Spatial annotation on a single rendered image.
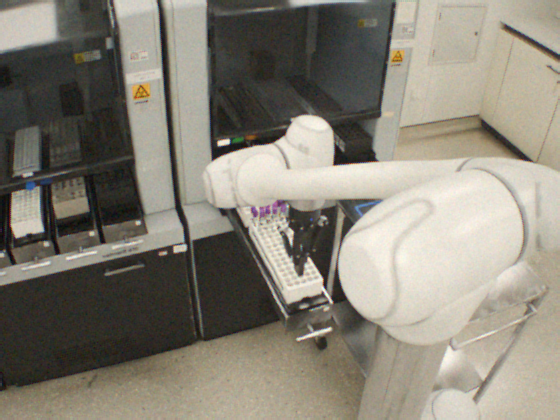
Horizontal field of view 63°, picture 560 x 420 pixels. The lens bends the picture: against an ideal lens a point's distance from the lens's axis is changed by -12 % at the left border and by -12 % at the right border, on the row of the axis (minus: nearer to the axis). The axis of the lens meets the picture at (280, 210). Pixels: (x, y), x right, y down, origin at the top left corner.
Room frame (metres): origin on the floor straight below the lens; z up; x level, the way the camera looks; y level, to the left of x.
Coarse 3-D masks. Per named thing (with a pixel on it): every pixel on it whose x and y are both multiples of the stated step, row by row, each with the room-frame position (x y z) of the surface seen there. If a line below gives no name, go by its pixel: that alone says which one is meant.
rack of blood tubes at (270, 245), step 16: (272, 224) 1.11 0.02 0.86; (256, 240) 1.08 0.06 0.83; (272, 240) 1.05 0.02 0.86; (272, 256) 0.99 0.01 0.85; (288, 256) 0.99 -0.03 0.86; (272, 272) 0.96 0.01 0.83; (288, 272) 0.93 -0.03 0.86; (304, 272) 0.93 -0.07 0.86; (288, 288) 0.87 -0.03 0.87; (304, 288) 0.88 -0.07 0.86; (320, 288) 0.90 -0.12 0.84
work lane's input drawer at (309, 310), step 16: (224, 208) 1.28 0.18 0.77; (240, 224) 1.17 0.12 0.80; (240, 240) 1.14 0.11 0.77; (256, 256) 1.04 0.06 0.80; (256, 272) 1.01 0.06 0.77; (272, 288) 0.92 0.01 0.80; (272, 304) 0.90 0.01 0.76; (288, 304) 0.86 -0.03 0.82; (304, 304) 0.86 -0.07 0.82; (320, 304) 0.87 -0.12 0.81; (288, 320) 0.82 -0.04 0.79; (304, 320) 0.84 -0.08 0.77; (320, 320) 0.86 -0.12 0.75; (304, 336) 0.80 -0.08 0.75
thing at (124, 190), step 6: (114, 186) 1.23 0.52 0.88; (120, 186) 1.24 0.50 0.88; (126, 186) 1.25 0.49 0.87; (102, 192) 1.20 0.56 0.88; (108, 192) 1.20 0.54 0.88; (114, 192) 1.21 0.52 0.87; (120, 192) 1.22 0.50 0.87; (126, 192) 1.23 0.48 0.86; (132, 192) 1.24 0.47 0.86; (102, 198) 1.19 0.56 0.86; (108, 198) 1.20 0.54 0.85; (114, 198) 1.21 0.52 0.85; (120, 198) 1.22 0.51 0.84; (126, 198) 1.23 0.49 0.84; (132, 198) 1.23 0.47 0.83; (102, 204) 1.19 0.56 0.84; (108, 204) 1.20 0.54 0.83; (114, 204) 1.21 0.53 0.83
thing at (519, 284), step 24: (336, 216) 1.29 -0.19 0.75; (360, 216) 1.22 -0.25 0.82; (336, 240) 1.29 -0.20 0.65; (528, 264) 1.03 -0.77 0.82; (504, 288) 0.93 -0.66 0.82; (528, 288) 0.93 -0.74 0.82; (336, 312) 1.27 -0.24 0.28; (480, 312) 0.84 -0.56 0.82; (528, 312) 0.93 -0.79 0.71; (360, 336) 1.15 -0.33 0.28; (480, 336) 0.78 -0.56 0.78; (360, 360) 1.04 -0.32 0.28; (456, 360) 1.04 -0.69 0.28; (504, 360) 0.92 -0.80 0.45; (456, 384) 0.93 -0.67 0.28; (480, 384) 0.93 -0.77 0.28
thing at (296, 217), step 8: (288, 208) 0.92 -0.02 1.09; (320, 208) 0.91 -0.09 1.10; (288, 216) 0.91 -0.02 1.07; (296, 216) 0.89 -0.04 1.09; (304, 216) 0.89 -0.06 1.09; (312, 216) 0.89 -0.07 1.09; (320, 216) 0.93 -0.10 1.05; (288, 224) 0.90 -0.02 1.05; (296, 224) 0.90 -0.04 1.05; (304, 224) 0.91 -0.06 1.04; (296, 232) 0.91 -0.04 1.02; (304, 232) 0.91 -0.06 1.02
